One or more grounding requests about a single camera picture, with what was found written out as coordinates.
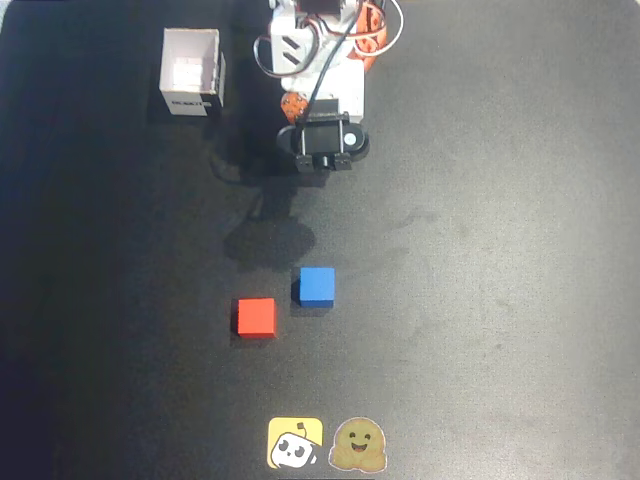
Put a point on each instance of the black webcam on gripper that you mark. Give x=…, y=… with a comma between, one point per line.
x=320, y=140

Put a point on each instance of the white cardboard box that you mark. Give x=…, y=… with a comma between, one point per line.
x=190, y=60

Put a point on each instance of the black table mat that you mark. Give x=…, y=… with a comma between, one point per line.
x=500, y=250

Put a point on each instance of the blue cube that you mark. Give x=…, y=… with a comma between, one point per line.
x=316, y=285

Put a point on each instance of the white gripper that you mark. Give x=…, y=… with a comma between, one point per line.
x=345, y=92

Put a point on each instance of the red cube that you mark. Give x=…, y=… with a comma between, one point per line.
x=256, y=317

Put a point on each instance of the yellow robot sticker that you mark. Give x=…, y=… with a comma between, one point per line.
x=295, y=442

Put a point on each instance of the orange and white robot arm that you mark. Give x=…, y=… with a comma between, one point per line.
x=290, y=50

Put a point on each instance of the hugging face emoji sticker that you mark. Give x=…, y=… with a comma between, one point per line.
x=357, y=445

